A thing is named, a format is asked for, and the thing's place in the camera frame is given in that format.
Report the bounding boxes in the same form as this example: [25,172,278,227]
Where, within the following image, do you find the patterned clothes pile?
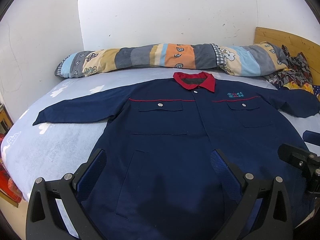
[264,45,319,99]

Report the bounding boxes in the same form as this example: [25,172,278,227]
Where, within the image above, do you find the red object beside bed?
[0,165,22,203]

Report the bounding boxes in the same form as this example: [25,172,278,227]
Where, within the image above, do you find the navy work jacket red collar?
[35,72,319,239]

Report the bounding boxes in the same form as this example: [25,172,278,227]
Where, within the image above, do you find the wooden bedside furniture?
[0,103,13,135]

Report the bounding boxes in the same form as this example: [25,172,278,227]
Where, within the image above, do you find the colourful patchwork rolled quilt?
[55,42,287,78]

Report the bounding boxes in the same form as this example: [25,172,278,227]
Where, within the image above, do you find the wooden headboard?
[254,27,320,85]

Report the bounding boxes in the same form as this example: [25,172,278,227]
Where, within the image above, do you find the light blue cloud bedsheet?
[1,68,319,198]

